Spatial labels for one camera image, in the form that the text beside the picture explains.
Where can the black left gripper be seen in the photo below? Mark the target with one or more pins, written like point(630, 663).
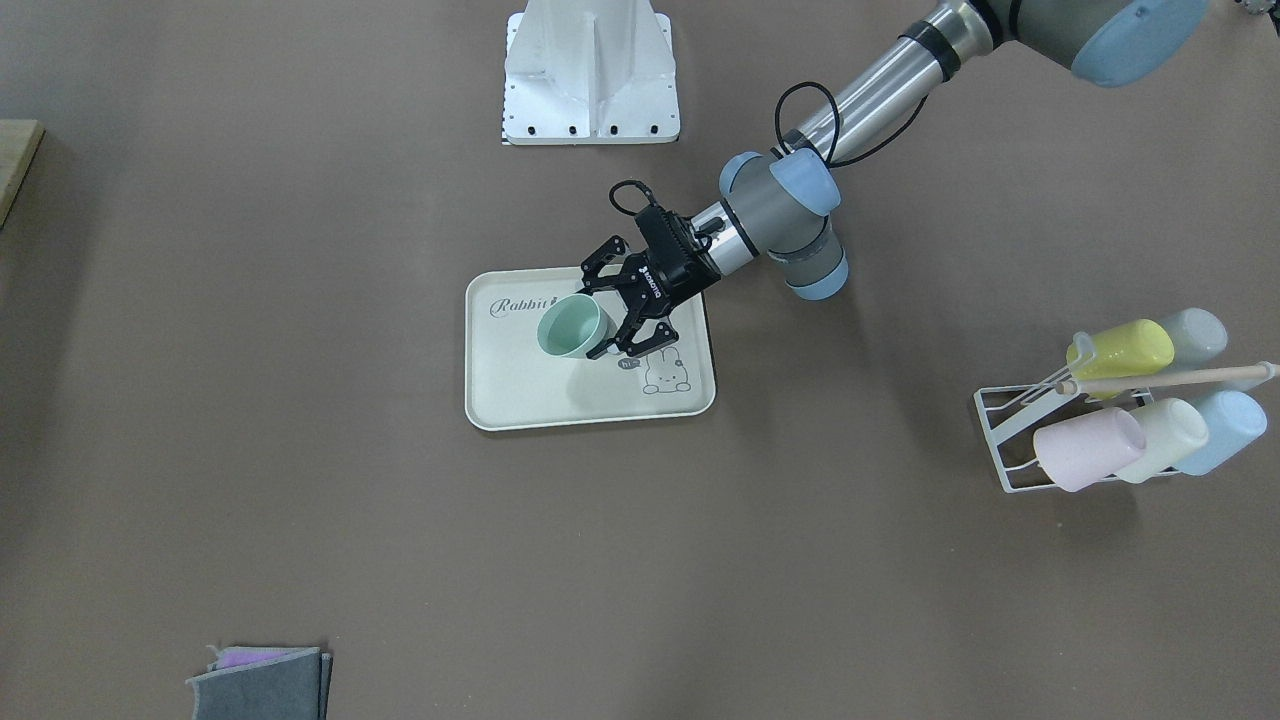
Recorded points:
point(674, 279)

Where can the green cup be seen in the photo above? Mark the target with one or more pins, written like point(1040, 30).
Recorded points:
point(574, 327)

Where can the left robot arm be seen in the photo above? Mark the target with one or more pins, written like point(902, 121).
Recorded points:
point(781, 204)

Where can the cream rabbit tray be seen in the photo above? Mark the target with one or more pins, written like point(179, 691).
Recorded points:
point(510, 384)

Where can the pink cup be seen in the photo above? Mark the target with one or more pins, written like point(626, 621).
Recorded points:
point(1078, 452)

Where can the yellow cup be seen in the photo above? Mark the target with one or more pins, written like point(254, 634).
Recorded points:
point(1141, 347)

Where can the cream white cup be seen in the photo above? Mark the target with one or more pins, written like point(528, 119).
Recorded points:
point(1174, 430)

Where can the pale grey-blue cup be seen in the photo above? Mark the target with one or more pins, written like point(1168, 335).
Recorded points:
point(1198, 337)

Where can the light blue cup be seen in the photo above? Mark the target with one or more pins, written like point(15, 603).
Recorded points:
point(1234, 419)

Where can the folded grey cloth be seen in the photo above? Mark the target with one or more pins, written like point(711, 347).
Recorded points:
point(263, 683)

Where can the bamboo cutting board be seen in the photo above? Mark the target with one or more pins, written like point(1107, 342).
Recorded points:
point(20, 139)

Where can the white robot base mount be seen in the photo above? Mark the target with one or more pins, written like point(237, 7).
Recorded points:
point(589, 72)

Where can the white wire cup rack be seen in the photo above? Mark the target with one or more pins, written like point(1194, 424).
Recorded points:
point(1009, 415)

